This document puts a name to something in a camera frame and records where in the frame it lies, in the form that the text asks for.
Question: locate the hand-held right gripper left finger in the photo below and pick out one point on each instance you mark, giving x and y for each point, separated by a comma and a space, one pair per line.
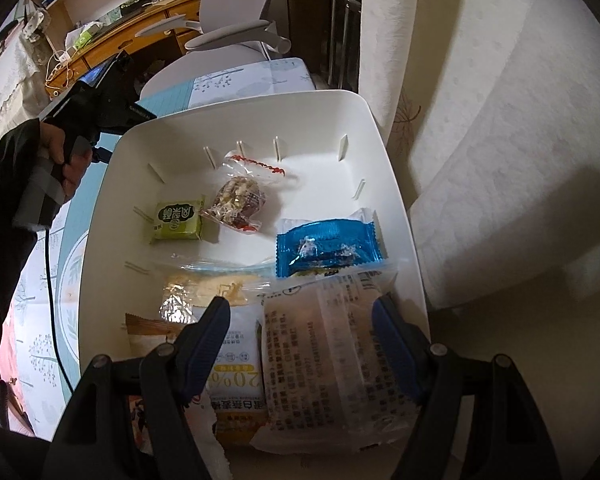
205, 345

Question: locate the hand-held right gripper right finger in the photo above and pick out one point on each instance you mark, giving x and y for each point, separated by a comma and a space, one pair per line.
395, 350

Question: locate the white orange-ended bar packet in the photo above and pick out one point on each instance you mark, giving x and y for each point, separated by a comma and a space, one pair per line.
237, 360

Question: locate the large yellow cake packet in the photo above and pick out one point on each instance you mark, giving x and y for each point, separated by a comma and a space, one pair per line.
215, 292

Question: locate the beige wafer packet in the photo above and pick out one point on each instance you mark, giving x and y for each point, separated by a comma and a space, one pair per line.
147, 335

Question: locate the clear pastry packet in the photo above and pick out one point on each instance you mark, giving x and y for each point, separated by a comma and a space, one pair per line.
320, 360

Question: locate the blue snack packet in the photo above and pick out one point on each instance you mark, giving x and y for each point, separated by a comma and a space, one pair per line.
325, 245

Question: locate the small green snack packet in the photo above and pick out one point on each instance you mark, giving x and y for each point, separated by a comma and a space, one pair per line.
177, 220

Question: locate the clear nut mix packet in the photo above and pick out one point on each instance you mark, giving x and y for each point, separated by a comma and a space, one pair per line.
237, 197

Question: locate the white plastic storage box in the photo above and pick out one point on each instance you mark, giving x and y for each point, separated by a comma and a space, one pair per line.
305, 170

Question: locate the person's left forearm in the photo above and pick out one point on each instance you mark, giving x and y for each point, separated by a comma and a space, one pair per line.
5, 210

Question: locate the person's left hand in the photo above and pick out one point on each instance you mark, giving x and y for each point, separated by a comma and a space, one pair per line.
72, 175

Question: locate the green tissue pack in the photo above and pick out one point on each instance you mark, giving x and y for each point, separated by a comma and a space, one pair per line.
86, 37

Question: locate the wooden desk with drawers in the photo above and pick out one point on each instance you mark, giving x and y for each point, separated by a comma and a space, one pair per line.
130, 30

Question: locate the white lace cover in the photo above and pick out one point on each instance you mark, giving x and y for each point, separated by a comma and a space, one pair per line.
10, 85

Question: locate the floral fabric bag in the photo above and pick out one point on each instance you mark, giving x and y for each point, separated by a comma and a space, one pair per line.
35, 25

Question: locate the round white printed placemat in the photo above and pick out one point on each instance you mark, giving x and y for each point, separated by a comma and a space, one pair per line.
70, 280

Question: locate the grey office chair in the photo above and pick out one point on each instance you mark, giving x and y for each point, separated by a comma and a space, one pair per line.
240, 0

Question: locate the steel window grille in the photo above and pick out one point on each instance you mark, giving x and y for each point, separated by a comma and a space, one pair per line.
333, 35

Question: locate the cream floral curtain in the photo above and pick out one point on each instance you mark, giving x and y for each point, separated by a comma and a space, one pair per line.
480, 110

